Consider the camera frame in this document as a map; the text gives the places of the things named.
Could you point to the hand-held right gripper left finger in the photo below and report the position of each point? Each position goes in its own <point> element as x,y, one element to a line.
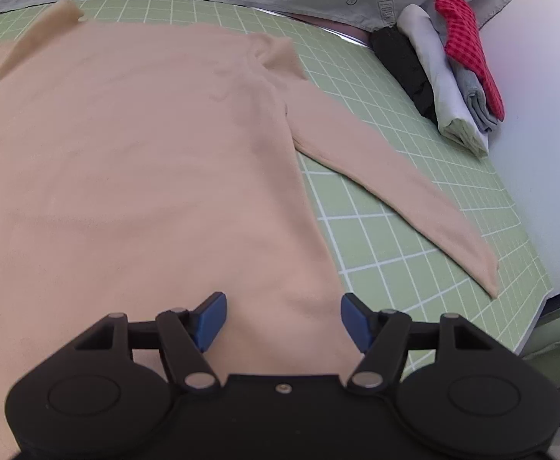
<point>212,318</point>

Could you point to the folded light grey garment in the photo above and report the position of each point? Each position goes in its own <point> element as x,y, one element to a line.
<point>440,86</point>

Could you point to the green grid cutting mat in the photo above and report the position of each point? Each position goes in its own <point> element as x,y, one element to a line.
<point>404,182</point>

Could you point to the folded red checked garment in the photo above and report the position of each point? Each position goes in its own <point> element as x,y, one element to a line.
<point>462,33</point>

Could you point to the beige long-sleeve sweater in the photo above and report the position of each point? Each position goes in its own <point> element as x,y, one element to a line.
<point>141,177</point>

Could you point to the folded black garment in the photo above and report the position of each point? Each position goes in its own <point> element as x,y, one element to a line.
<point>402,64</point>

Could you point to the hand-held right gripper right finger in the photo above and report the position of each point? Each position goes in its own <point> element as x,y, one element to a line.
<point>355,318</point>

